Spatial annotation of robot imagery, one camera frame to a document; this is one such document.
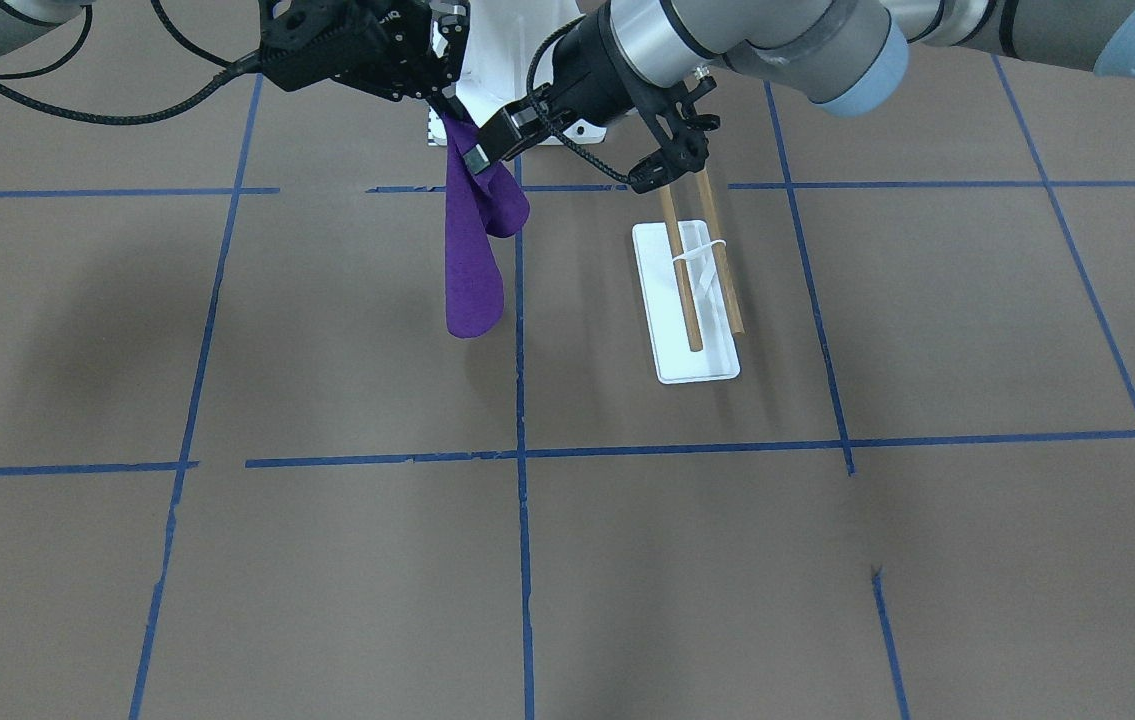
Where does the purple towel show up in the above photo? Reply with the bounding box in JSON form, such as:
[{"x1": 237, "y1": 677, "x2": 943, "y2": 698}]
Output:
[{"x1": 442, "y1": 117, "x2": 530, "y2": 340}]

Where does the white towel rack with wooden bars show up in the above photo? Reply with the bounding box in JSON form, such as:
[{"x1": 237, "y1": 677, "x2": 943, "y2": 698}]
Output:
[{"x1": 632, "y1": 170, "x2": 745, "y2": 386}]

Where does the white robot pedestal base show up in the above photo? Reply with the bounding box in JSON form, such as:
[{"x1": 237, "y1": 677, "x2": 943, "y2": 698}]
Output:
[{"x1": 426, "y1": 0, "x2": 608, "y2": 148}]

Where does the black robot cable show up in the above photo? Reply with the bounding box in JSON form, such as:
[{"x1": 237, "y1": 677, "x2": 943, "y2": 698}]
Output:
[{"x1": 0, "y1": 0, "x2": 268, "y2": 127}]

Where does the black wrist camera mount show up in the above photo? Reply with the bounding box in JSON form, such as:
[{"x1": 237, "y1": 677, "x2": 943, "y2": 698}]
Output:
[{"x1": 627, "y1": 67, "x2": 722, "y2": 193}]

